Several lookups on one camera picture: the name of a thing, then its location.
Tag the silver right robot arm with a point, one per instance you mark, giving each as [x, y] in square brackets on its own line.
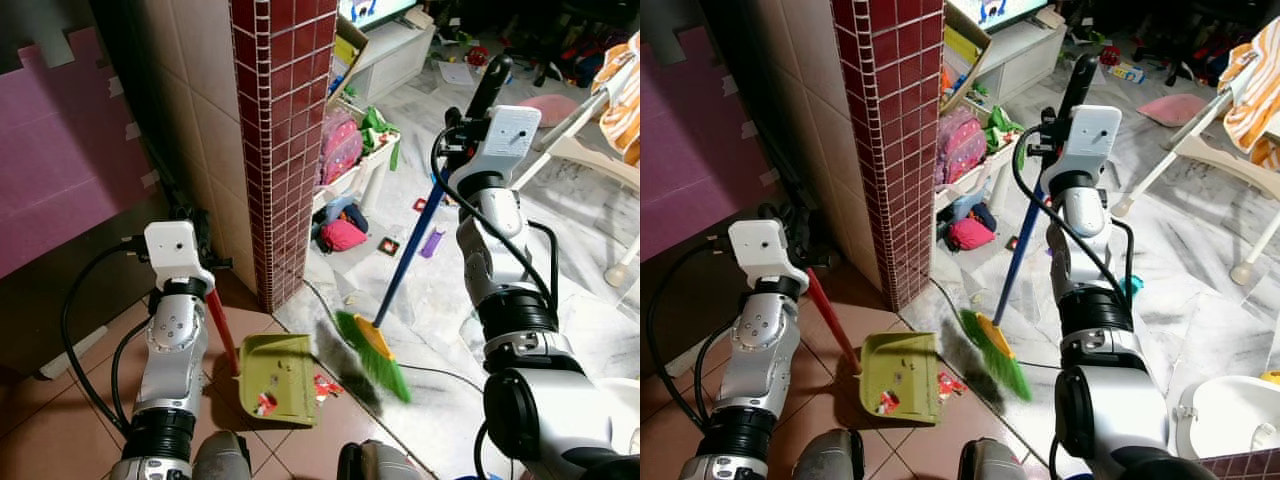
[1085, 260]
[490, 260]

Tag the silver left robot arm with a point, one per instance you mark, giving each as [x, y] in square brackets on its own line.
[755, 360]
[175, 360]

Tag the pink floor cushion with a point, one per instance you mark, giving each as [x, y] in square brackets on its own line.
[548, 110]
[1170, 110]

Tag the green soft toy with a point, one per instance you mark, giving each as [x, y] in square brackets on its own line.
[1005, 130]
[380, 130]

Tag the white toy bin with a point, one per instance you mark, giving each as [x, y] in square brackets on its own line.
[372, 170]
[990, 172]

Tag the white TV cabinet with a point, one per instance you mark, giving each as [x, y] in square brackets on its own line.
[1025, 60]
[395, 60]

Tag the pink patterned backpack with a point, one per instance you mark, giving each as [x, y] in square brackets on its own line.
[960, 150]
[340, 150]

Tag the brown cardboard box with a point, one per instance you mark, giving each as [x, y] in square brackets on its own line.
[348, 55]
[962, 60]

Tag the small purple toy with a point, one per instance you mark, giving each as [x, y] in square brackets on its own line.
[432, 243]

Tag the pink and blue bag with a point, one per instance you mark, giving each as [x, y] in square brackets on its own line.
[342, 235]
[972, 233]

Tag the flat screen television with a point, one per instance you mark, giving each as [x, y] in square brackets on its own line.
[995, 10]
[370, 10]

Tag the white plastic high chair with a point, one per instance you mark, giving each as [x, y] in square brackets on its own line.
[590, 155]
[1210, 155]

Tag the orange striped cloth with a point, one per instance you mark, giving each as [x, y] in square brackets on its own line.
[622, 100]
[1255, 100]

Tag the teal water bottle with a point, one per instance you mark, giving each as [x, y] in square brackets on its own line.
[1130, 287]

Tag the grey left robot leg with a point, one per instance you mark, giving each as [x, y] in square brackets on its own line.
[220, 458]
[830, 458]

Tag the grey robot leg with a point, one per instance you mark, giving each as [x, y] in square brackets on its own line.
[220, 458]
[1000, 462]
[385, 462]
[830, 458]

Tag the grey right robot leg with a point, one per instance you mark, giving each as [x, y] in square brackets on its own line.
[1000, 462]
[385, 462]

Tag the white plastic potty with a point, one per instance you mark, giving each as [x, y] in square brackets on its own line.
[1230, 415]

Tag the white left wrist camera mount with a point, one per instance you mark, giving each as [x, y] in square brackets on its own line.
[760, 245]
[170, 245]

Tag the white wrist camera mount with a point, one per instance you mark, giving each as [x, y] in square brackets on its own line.
[760, 245]
[1090, 140]
[170, 245]
[510, 140]

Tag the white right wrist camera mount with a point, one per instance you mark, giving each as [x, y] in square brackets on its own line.
[1090, 140]
[510, 140]

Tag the pink foam wall mat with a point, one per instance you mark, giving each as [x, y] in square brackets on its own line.
[60, 160]
[690, 150]

